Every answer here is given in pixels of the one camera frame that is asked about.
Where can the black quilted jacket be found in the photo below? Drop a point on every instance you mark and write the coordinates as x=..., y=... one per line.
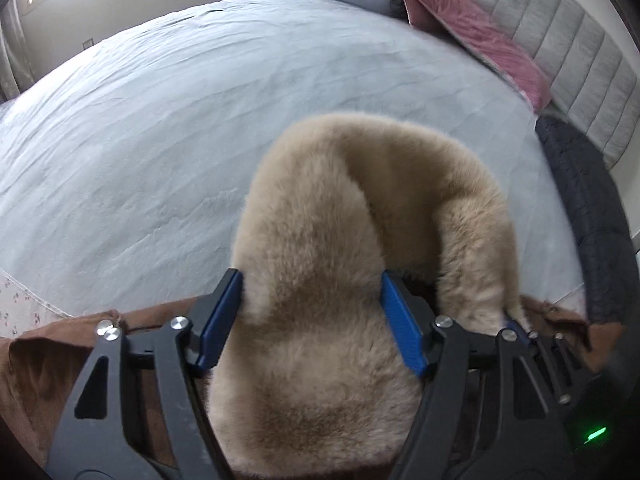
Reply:
x=597, y=218

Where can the light blue bed blanket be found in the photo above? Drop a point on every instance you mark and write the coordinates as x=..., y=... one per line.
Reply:
x=124, y=170

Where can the pink velvet quilt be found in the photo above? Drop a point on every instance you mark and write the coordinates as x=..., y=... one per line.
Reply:
x=471, y=26

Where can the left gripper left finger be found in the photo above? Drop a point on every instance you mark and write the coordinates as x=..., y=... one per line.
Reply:
x=135, y=411

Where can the grey curtain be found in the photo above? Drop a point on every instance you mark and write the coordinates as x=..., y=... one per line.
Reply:
x=16, y=72

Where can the floral white bed sheet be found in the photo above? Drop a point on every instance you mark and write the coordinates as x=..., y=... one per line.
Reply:
x=21, y=310

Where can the brown coat with fur collar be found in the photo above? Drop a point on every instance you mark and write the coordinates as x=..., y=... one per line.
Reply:
x=310, y=383

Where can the grey padded headboard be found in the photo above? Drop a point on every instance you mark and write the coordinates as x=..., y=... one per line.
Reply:
x=591, y=81

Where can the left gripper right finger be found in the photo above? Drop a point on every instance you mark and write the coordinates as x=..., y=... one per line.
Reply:
x=486, y=410

